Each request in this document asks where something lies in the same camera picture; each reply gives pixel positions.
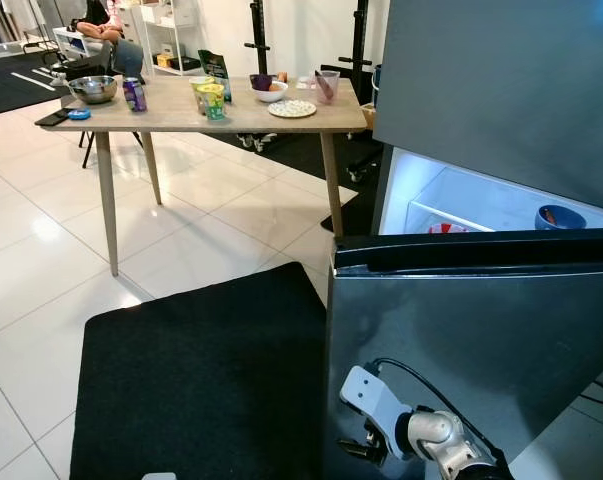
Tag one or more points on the black floor mat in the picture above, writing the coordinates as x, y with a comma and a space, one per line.
201, 380

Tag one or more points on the black mat with white stripes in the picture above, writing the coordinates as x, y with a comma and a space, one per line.
11, 90

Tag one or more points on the grey steel fridge door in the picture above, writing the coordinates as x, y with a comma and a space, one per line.
471, 330

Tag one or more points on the green yellow printed cup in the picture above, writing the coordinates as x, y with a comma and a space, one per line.
212, 103

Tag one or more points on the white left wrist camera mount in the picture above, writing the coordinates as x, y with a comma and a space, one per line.
159, 477

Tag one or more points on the blue round tin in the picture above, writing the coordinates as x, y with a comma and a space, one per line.
78, 114

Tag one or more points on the pink clear cup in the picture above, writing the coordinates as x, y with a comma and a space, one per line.
326, 86

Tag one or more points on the dark green package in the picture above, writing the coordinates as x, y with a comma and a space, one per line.
214, 62

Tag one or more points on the yellow lidded cup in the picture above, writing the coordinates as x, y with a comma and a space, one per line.
196, 90

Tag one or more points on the seated person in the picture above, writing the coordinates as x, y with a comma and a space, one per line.
106, 25

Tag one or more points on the black metal stand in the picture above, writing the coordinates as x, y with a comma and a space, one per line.
256, 30
360, 40

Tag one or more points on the red white food pack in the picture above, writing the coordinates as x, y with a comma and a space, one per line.
448, 229

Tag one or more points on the purple drink can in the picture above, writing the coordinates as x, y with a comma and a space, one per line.
135, 95

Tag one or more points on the steel mixing bowl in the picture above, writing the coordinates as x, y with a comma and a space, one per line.
93, 90

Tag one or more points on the grey steel freezer door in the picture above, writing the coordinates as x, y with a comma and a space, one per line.
501, 90

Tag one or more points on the white shelf unit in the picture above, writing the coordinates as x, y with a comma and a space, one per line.
176, 30

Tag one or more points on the white fridge cabinet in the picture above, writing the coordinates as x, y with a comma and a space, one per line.
471, 195

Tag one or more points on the white bowl with food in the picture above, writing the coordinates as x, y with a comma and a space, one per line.
268, 92

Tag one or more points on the black phone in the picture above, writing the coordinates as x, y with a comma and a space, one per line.
52, 117

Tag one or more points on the dotted white plate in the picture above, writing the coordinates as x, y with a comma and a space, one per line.
291, 108

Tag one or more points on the wooden table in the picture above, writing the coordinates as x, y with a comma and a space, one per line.
171, 115

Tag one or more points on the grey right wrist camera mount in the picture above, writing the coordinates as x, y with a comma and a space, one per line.
371, 395

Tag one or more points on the blue bowl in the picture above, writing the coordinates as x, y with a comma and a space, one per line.
561, 220

